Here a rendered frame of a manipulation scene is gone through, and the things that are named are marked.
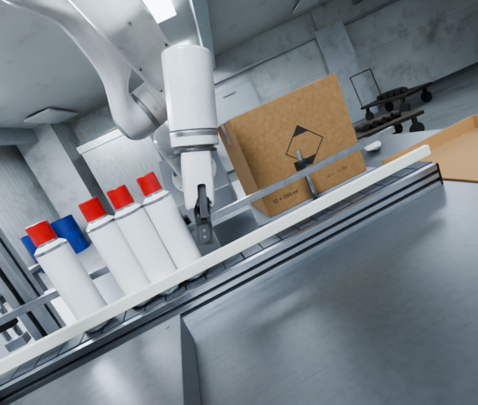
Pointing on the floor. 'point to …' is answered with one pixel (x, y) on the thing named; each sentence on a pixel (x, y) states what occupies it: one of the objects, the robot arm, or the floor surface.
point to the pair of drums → (65, 230)
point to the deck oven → (121, 162)
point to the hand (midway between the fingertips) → (203, 233)
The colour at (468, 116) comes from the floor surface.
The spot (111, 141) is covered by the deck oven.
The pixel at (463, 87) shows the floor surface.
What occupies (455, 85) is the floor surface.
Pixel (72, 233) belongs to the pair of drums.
